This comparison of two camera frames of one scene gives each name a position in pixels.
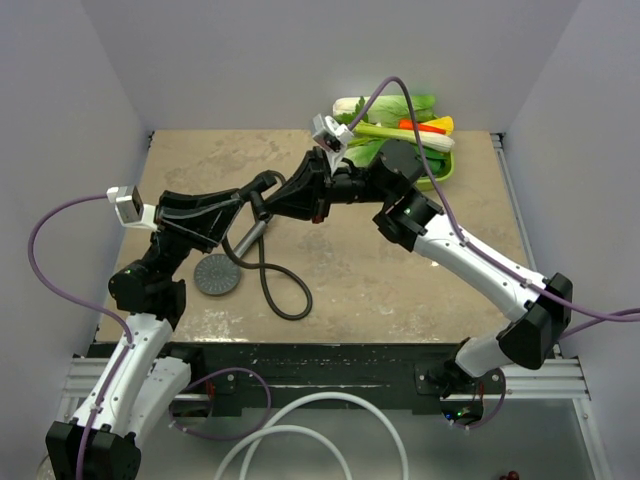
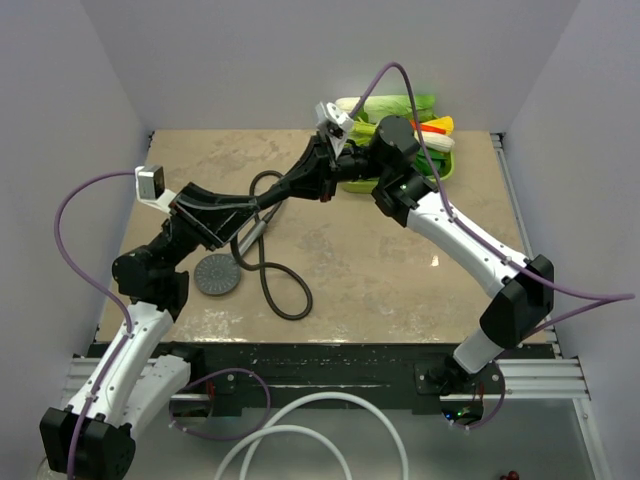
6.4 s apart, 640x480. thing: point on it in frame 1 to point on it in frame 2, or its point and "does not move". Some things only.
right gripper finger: x=313 y=206 to x=311 y=187
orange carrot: x=408 y=124 does not move
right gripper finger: x=309 y=174 does not move
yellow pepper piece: x=445 y=123 does not move
